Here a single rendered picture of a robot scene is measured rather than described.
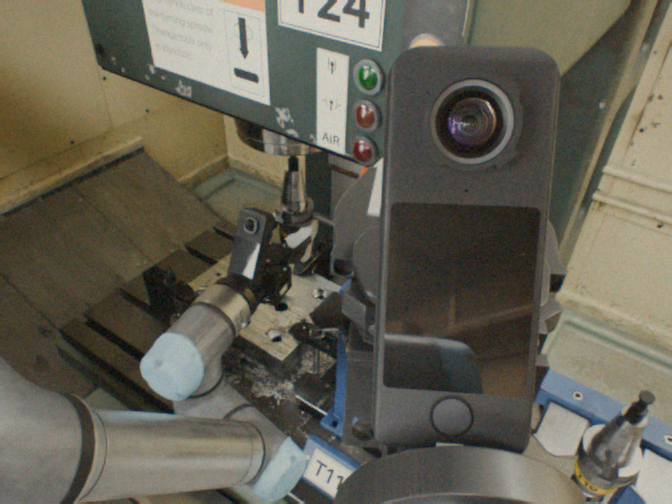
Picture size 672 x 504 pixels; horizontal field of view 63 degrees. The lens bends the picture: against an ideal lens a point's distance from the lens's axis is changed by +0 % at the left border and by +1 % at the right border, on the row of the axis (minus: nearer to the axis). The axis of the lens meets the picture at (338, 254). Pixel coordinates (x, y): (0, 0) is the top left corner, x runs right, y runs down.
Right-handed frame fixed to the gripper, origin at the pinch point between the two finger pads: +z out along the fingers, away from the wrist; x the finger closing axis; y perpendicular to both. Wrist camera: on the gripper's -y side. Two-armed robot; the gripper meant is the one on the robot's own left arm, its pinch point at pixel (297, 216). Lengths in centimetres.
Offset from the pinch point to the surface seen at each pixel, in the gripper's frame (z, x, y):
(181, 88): -21.4, -1.4, -29.8
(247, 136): -8.4, -2.7, -17.9
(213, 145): 90, -87, 53
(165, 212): 43, -72, 51
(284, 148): -8.2, 2.8, -17.4
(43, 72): 34, -96, 7
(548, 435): -20.9, 44.5, 3.3
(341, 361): -10.6, 13.6, 18.4
